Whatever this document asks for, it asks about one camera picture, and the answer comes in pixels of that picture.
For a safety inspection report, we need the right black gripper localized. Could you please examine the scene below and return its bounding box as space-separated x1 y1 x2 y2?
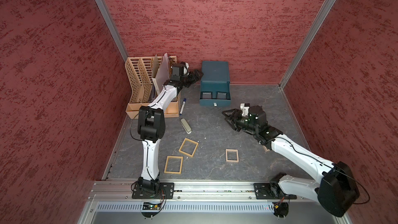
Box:
221 108 258 133

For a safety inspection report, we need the teal three-drawer cabinet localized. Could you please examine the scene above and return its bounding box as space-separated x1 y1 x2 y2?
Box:
200 61 231 107

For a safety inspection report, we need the black frame box square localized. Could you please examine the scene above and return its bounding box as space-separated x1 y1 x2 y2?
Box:
217 92 228 100

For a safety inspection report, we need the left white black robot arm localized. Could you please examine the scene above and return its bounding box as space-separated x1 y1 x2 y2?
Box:
137 67 204 195

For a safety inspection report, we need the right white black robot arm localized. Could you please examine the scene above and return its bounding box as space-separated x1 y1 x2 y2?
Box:
222 103 360 217

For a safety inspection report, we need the purple paper folder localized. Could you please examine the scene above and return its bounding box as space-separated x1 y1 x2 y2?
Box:
152 53 171 95

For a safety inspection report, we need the blue white marker pen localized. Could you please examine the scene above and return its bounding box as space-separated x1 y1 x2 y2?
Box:
179 98 187 116

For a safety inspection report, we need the brown cardboard sheet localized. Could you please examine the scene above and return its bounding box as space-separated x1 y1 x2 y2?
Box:
151 55 160 78

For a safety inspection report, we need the beige whiteboard eraser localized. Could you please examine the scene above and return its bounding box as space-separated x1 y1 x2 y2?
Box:
180 118 192 134

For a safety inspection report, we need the beige lattice file organizer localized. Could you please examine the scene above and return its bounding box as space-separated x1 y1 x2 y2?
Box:
125 55 181 120

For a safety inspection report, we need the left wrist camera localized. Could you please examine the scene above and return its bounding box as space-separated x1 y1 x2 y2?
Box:
172 62 189 77

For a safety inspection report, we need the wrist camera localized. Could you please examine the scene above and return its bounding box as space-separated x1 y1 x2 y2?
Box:
172 62 189 77
240 103 250 117

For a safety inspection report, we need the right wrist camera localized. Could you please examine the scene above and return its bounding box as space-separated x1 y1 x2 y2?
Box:
240 103 250 117

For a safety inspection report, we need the small wooden frame box centre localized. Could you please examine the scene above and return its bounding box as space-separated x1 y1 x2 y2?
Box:
226 149 239 163

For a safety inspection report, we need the large wooden frame box tilted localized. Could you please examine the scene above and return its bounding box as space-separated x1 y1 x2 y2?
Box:
179 138 199 158

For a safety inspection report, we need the large wooden frame box front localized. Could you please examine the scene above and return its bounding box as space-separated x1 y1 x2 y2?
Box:
164 156 183 174

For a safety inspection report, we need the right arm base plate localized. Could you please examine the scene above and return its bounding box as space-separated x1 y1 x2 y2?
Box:
254 183 297 201

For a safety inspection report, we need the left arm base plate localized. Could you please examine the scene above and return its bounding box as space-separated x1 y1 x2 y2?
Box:
131 182 175 200

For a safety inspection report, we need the aluminium front rail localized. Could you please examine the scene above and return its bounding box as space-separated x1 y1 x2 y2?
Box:
88 176 320 203

